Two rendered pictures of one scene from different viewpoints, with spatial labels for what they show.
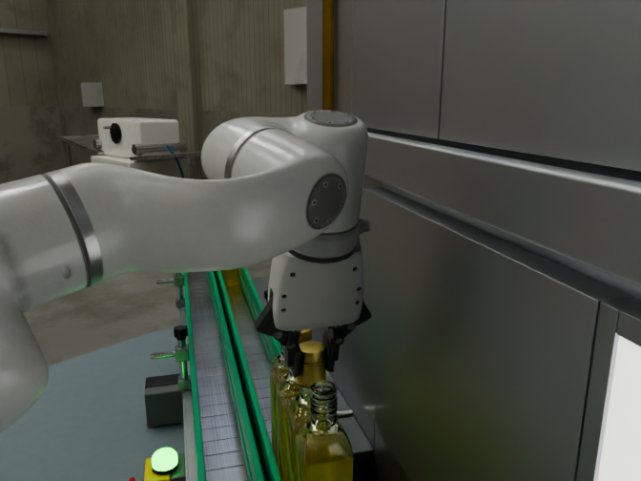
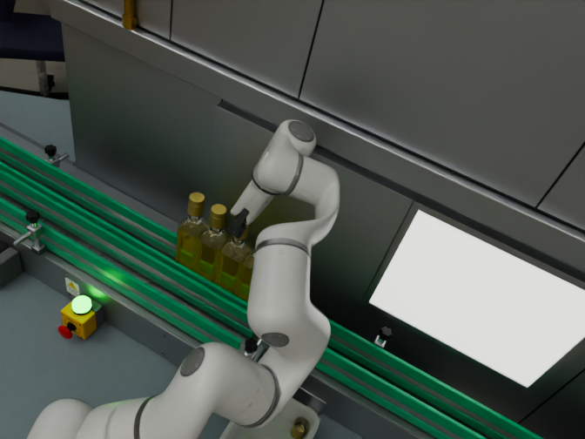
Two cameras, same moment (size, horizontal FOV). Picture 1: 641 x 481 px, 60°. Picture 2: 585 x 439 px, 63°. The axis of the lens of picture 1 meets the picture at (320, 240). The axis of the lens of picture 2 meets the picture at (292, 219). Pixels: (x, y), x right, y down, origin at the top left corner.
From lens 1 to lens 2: 0.75 m
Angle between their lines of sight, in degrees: 58
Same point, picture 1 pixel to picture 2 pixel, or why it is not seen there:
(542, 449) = (374, 239)
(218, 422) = not seen: hidden behind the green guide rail
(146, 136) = not seen: outside the picture
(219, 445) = not seen: hidden behind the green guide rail
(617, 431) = (411, 233)
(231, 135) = (289, 169)
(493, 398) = (347, 223)
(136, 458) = (21, 314)
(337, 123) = (310, 137)
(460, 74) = (325, 77)
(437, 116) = (299, 87)
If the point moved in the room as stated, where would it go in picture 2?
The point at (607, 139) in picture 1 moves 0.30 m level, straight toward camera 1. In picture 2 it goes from (416, 144) to (517, 261)
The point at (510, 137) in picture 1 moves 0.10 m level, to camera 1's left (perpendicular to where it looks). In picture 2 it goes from (361, 122) to (331, 137)
